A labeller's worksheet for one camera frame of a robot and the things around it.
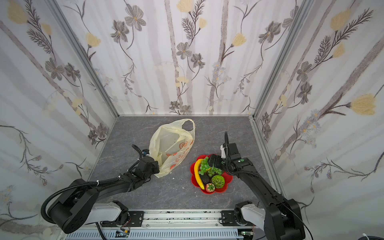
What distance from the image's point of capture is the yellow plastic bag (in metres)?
0.91

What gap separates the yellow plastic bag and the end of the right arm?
241mm

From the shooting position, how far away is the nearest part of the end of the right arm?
0.58 metres
